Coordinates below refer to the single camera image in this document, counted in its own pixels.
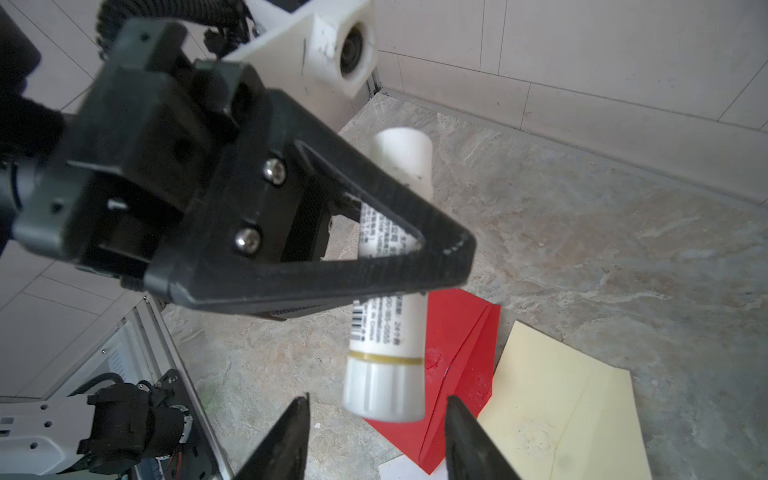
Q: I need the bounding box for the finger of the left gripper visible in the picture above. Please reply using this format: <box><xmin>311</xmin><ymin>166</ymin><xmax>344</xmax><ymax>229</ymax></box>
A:
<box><xmin>144</xmin><ymin>90</ymin><xmax>477</xmax><ymax>315</ymax></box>

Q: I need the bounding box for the red envelope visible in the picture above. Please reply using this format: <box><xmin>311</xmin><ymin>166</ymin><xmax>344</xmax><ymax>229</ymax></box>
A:
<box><xmin>368</xmin><ymin>289</ymin><xmax>501</xmax><ymax>474</ymax></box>

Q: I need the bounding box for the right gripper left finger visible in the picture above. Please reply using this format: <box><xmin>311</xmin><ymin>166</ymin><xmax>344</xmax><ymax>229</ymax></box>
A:
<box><xmin>234</xmin><ymin>394</ymin><xmax>311</xmax><ymax>480</ymax></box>

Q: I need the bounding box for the white glue stick tube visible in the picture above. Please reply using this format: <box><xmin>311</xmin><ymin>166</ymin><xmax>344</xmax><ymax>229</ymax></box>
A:
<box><xmin>343</xmin><ymin>127</ymin><xmax>433</xmax><ymax>423</ymax></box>

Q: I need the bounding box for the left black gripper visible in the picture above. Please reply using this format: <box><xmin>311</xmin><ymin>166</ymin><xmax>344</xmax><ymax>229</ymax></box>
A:
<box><xmin>1</xmin><ymin>20</ymin><xmax>336</xmax><ymax>318</ymax></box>

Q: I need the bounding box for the cream yellow envelope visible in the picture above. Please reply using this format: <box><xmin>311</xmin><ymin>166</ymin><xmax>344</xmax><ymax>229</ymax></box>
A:
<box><xmin>478</xmin><ymin>322</ymin><xmax>651</xmax><ymax>479</ymax></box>

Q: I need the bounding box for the white flat paper sheet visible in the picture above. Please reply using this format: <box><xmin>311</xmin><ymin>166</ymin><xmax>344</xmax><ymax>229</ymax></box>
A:
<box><xmin>378</xmin><ymin>455</ymin><xmax>448</xmax><ymax>480</ymax></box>

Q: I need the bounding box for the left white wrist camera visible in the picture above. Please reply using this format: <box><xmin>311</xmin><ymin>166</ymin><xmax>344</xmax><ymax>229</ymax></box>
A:
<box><xmin>224</xmin><ymin>0</ymin><xmax>378</xmax><ymax>131</ymax></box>

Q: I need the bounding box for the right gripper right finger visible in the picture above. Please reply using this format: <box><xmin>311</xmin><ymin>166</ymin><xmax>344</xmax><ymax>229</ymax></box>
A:
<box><xmin>444</xmin><ymin>396</ymin><xmax>520</xmax><ymax>480</ymax></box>

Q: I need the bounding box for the aluminium rail frame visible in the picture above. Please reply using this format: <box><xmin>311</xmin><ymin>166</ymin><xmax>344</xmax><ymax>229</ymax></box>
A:
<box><xmin>41</xmin><ymin>296</ymin><xmax>234</xmax><ymax>479</ymax></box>

